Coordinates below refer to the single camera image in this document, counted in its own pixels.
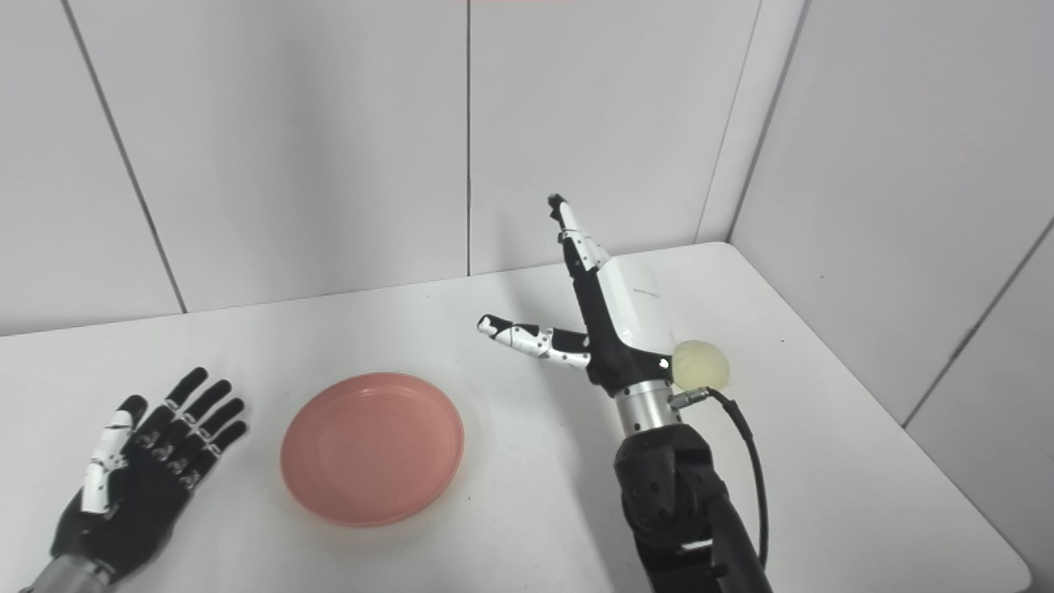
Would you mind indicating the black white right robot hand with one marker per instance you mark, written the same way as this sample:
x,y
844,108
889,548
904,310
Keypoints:
x,y
626,329

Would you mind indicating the cream steamed bun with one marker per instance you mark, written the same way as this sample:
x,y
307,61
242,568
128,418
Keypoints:
x,y
704,366

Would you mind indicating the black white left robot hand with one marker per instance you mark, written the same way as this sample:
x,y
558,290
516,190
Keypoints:
x,y
140,494

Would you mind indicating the pink round plate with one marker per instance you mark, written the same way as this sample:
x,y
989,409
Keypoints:
x,y
372,449

